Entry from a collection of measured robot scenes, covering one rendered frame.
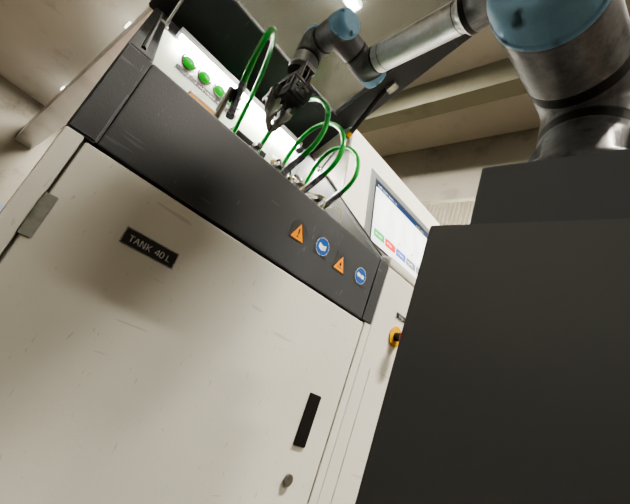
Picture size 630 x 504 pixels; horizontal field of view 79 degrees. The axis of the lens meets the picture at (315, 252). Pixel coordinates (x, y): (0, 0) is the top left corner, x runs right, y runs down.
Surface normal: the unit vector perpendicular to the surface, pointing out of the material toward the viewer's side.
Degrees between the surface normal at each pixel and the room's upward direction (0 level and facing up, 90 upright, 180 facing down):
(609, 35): 128
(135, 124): 90
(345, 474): 90
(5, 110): 90
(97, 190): 90
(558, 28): 168
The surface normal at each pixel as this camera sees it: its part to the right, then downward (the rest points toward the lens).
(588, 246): -0.58, -0.49
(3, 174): 0.73, 0.01
